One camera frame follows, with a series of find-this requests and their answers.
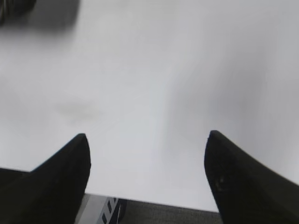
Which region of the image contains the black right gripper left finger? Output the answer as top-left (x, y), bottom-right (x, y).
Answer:
top-left (0, 133), bottom-right (91, 224)

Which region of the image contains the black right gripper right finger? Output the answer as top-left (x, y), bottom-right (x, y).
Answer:
top-left (204, 130), bottom-right (299, 224)

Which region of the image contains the black wicker basket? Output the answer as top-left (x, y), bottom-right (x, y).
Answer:
top-left (0, 0), bottom-right (36, 26)

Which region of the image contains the black and white striped object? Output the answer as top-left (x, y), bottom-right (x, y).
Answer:
top-left (96, 197), bottom-right (123, 224)

